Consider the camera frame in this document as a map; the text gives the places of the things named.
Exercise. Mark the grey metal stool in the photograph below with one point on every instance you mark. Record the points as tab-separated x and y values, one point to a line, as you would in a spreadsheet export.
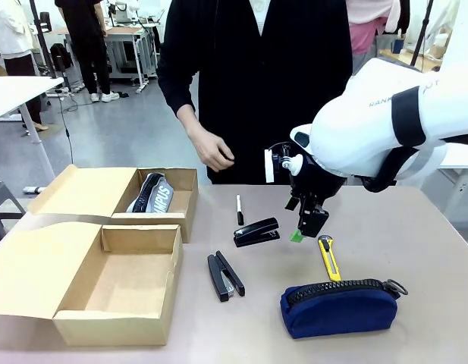
2	204

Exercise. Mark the person in black jacket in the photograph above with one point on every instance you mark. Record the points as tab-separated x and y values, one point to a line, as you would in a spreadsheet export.
264	95

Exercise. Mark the person's right hand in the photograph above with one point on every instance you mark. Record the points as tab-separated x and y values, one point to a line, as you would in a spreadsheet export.
212	149

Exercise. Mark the grey background desk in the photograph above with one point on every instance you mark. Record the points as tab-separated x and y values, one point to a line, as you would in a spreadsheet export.
131	45

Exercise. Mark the black tripod pole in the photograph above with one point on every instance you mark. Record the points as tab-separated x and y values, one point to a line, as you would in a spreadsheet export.
421	34
44	41

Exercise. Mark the blue zippered pencil pouch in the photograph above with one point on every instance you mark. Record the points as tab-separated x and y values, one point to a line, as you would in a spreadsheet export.
340	312

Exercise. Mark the yellow utility knife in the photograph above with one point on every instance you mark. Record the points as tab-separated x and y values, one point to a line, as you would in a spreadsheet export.
329	259

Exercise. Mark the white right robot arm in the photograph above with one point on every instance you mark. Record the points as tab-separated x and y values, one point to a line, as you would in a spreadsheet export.
370	125

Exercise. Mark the person's right forearm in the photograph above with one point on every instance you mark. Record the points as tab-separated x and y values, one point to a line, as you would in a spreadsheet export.
178	83

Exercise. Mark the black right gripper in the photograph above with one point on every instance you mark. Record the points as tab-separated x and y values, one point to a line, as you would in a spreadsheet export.
313	182

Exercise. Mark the bystander in white coat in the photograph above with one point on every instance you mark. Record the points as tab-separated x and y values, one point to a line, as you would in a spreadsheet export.
13	41

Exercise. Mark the bystander in black clothes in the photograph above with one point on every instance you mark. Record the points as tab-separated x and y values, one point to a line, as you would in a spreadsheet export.
85	41

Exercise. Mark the wooden background table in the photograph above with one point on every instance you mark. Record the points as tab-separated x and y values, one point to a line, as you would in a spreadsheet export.
408	58

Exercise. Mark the bystander in pink top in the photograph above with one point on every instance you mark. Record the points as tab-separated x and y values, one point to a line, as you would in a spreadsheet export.
366	30

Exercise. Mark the empty open cardboard box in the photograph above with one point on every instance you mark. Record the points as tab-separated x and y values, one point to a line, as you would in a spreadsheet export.
116	288

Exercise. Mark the black and white marker pen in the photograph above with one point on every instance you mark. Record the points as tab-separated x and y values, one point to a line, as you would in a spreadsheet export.
239	212

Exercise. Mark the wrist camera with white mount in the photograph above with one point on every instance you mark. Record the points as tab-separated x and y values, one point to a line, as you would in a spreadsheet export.
270	167

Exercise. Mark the black stapler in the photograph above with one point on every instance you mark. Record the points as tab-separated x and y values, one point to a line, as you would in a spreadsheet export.
256	230
223	278

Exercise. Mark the white table with panel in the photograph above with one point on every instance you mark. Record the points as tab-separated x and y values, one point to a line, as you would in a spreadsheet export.
459	178

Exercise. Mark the white side table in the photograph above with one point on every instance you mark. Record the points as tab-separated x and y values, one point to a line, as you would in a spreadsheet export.
13	93

